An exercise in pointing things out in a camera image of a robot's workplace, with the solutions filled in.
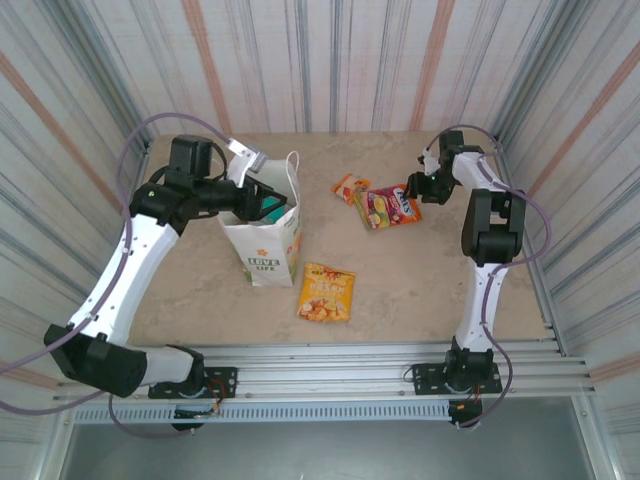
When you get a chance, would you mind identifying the teal snack pack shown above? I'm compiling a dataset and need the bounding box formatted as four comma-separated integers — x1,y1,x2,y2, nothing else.
262,197,287,224

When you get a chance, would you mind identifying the red fruit snack pack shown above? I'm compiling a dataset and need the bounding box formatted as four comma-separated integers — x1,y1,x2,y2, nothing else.
355,183,424,233

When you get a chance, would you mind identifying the white printed paper bag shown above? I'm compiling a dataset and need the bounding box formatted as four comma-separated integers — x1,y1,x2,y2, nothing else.
218,149,304,289

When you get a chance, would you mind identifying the small orange snack pack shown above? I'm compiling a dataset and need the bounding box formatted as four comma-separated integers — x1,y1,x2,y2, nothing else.
332,173,373,207

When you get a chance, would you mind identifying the yellow orange snack pack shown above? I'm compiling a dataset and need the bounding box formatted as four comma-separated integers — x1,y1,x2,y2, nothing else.
296,261,357,324

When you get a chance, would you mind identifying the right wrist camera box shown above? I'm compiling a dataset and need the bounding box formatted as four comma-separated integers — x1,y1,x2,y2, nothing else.
418,147,441,174

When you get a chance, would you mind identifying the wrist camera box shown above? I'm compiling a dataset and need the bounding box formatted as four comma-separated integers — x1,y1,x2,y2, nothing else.
418,147,441,174
228,137,269,177

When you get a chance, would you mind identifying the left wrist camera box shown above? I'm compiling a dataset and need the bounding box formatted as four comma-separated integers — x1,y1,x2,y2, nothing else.
228,137,269,177

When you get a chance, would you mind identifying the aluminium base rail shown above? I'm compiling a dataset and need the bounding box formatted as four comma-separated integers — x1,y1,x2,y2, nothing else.
52,341,596,407

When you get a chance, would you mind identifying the small circuit board with wires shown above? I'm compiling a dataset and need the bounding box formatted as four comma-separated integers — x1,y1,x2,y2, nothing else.
448,384,485,431
173,379,223,419

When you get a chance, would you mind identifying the grey slotted cable duct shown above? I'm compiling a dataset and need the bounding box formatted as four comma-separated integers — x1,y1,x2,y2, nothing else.
73,401,454,425

